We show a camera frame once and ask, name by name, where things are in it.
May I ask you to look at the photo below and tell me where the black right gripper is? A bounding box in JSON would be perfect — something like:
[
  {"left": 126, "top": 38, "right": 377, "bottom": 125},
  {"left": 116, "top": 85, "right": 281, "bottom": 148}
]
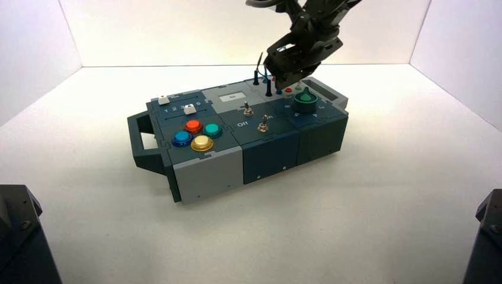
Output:
[{"left": 263, "top": 31, "right": 343, "bottom": 91}]

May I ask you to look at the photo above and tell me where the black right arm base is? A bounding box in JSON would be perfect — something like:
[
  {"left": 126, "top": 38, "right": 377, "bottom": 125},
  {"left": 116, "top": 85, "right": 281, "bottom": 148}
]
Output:
[{"left": 462, "top": 189, "right": 502, "bottom": 284}]

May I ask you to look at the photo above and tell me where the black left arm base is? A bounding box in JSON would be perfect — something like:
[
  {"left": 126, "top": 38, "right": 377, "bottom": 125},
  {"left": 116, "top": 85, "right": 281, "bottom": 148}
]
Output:
[{"left": 0, "top": 184, "right": 63, "bottom": 284}]

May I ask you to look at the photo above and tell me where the green rotary knob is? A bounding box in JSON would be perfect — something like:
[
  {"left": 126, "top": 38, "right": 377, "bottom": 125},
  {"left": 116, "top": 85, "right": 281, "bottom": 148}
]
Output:
[{"left": 294, "top": 86, "right": 319, "bottom": 114}]

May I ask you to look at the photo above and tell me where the small white display screen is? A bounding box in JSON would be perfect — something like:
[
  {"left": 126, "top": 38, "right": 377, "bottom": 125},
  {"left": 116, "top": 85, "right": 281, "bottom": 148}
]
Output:
[{"left": 219, "top": 92, "right": 248, "bottom": 103}]

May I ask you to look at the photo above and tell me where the dark blue grey control box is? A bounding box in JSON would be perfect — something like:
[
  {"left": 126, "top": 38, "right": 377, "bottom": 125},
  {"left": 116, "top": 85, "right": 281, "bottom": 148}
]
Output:
[{"left": 126, "top": 76, "right": 349, "bottom": 204}]

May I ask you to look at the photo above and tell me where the teal push button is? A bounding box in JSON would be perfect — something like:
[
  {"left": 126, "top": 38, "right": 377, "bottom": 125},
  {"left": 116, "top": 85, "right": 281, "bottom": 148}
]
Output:
[{"left": 203, "top": 122, "right": 224, "bottom": 138}]

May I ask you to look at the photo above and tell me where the orange push button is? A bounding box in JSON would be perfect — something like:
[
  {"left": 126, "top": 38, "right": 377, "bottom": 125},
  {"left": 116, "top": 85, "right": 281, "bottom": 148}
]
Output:
[{"left": 184, "top": 119, "right": 204, "bottom": 135}]

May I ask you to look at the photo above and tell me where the yellow push button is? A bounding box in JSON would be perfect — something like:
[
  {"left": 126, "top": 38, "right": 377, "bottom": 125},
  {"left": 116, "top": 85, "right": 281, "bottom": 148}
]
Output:
[{"left": 191, "top": 134, "right": 215, "bottom": 153}]

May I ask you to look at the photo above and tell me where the blue push button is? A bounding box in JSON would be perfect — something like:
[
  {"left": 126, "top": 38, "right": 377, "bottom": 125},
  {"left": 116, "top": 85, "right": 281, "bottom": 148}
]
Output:
[{"left": 172, "top": 131, "right": 194, "bottom": 148}]

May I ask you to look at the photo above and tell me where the black banana plug wire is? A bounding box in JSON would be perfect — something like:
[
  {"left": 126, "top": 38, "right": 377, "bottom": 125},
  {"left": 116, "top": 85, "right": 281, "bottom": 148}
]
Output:
[{"left": 253, "top": 51, "right": 273, "bottom": 98}]

